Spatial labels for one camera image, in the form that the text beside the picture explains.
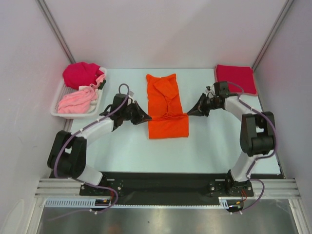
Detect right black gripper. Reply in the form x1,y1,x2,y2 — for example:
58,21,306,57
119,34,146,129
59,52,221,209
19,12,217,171
188,93,221,117

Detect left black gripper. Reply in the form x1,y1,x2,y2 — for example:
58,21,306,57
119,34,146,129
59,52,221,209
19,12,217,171
121,100,152,125

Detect orange t shirt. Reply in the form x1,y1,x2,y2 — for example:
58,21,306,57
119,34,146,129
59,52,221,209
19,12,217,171
146,74,189,139

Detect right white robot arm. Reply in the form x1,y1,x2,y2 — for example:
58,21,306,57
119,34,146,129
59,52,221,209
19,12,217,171
187,81,278,195

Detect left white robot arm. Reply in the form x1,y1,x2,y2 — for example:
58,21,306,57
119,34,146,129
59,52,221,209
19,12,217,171
47,94,152,195

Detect folded red t shirt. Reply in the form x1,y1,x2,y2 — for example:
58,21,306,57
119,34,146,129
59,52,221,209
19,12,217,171
215,64,257,95

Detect folded pink t shirt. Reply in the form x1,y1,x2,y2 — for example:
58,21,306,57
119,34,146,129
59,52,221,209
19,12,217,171
214,65,258,97

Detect crumpled pink t shirt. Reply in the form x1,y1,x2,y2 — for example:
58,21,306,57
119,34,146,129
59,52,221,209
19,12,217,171
57,74,106,114

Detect crumpled magenta t shirt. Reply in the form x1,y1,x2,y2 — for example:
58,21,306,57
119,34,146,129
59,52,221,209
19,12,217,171
62,62,105,90

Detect white plastic basket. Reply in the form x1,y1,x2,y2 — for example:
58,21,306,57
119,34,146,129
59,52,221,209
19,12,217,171
51,62,107,119

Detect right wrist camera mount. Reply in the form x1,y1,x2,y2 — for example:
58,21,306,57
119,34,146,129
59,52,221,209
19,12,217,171
205,85,215,98

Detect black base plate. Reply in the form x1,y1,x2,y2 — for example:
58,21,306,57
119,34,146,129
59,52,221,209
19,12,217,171
48,170,254,206

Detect white slotted cable duct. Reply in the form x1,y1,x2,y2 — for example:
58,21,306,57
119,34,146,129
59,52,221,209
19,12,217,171
45,198,239,210

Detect aluminium frame rail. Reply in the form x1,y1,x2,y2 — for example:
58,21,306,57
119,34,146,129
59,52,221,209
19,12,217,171
35,178,301,199

